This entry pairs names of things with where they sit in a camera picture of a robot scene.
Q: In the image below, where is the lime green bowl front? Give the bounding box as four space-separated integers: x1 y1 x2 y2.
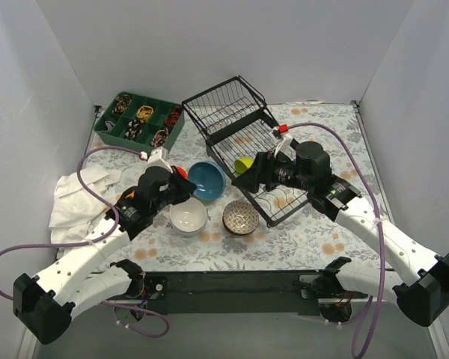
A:
234 157 254 174

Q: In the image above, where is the lime green bowl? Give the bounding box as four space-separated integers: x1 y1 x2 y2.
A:
198 192 221 202
234 157 254 174

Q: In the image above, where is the blue bowl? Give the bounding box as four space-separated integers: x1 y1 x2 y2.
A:
188 161 227 199

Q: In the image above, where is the brown patterned bowl row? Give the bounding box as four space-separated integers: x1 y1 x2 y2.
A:
222 200 260 222
223 221 259 237

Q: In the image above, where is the lime green bowl back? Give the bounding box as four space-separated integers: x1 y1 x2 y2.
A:
198 192 221 202

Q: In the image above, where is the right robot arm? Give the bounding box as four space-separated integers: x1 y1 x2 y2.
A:
232 141 449 327

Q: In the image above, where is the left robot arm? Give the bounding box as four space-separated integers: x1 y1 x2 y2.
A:
13 166 196 345

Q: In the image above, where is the pink floral rolled belt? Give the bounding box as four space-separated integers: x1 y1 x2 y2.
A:
150 127 171 148

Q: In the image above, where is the floral patterned table mat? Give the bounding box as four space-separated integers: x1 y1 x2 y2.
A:
110 103 388 271

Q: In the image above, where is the dark floral rolled belt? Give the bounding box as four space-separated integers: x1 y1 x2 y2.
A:
124 118 147 141

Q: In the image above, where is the red black rolled belt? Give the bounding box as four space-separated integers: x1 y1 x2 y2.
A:
165 105 182 128

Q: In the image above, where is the green compartment organizer tray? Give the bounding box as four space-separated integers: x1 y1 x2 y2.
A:
94 92 185 153

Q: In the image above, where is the yellow rolled belt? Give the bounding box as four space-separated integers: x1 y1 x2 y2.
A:
135 105 154 122

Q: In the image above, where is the grey rolled belt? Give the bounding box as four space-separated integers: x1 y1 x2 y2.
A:
100 120 115 133

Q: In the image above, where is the white crumpled cloth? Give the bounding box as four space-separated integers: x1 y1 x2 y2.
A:
49 164 122 244

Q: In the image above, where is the brown patterned rolled belt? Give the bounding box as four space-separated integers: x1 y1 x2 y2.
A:
112 93 132 114

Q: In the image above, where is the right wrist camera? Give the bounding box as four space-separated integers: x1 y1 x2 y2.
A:
271 124 293 158

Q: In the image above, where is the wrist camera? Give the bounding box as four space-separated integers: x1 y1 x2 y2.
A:
271 124 293 158
147 147 173 173

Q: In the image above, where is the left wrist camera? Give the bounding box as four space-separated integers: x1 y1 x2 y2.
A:
147 147 173 173

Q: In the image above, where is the black wire dish rack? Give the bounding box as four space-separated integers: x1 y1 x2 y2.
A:
182 76 308 227

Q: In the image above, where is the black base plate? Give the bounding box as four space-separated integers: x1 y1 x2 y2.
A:
100 269 370 316

